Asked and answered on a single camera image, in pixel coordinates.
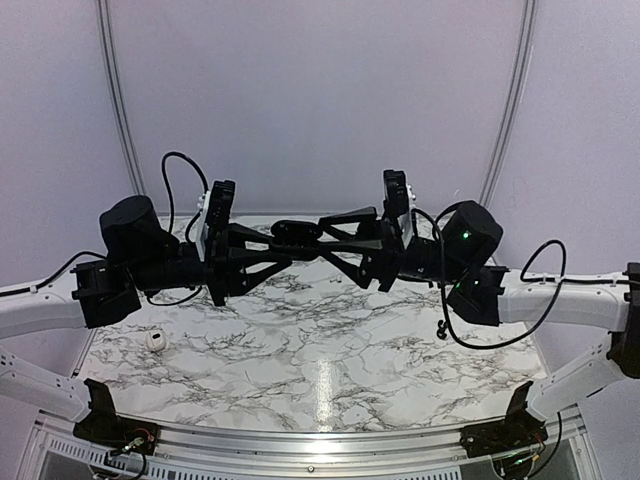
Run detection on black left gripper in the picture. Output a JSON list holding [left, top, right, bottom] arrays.
[[129, 222, 292, 307]]

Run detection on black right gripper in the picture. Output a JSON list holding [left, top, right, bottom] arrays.
[[318, 205, 467, 292]]

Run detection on black earbud charging case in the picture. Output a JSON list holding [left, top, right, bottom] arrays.
[[269, 220, 323, 261]]

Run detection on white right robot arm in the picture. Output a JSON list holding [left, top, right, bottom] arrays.
[[319, 201, 639, 448]]

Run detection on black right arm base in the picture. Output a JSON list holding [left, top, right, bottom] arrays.
[[459, 381, 548, 458]]

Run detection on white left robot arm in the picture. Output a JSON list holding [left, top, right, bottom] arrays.
[[1, 224, 292, 445]]

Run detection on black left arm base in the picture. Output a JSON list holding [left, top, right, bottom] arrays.
[[73, 379, 160, 455]]

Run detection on white earbud charging case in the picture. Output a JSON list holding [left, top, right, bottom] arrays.
[[145, 330, 167, 353]]

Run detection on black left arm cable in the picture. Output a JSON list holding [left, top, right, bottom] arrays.
[[0, 152, 211, 309]]

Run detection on aluminium front rail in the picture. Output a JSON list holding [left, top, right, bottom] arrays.
[[17, 408, 601, 479]]

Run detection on left aluminium wall post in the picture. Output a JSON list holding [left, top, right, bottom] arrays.
[[95, 0, 147, 195]]

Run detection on aluminium wall post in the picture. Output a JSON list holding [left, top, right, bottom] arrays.
[[95, 0, 147, 195], [479, 0, 539, 208]]

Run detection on right aluminium wall post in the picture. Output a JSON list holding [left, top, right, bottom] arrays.
[[479, 0, 539, 208]]

